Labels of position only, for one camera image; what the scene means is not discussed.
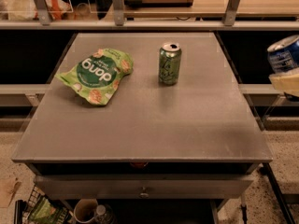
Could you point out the black wire basket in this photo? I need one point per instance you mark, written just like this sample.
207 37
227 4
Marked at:
23 208

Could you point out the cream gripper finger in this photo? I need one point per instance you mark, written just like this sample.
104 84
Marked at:
287 82

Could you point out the green dang snack bag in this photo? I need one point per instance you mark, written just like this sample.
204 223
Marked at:
97 77

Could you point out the metal railing with brackets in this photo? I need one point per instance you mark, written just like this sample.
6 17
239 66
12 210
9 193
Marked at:
202 15

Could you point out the blue pepsi can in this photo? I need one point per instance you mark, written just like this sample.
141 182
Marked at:
283 55

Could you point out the orange white bag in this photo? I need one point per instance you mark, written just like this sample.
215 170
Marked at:
28 10

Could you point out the grey drawer with knob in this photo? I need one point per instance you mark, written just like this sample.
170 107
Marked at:
67 187

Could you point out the green bag in basket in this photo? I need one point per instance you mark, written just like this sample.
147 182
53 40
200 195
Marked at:
45 212

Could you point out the green soda can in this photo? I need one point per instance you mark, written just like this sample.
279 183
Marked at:
169 63

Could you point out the clear plastic bottle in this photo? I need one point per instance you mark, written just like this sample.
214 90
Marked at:
104 215

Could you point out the paper cup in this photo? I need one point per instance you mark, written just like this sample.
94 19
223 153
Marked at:
84 211

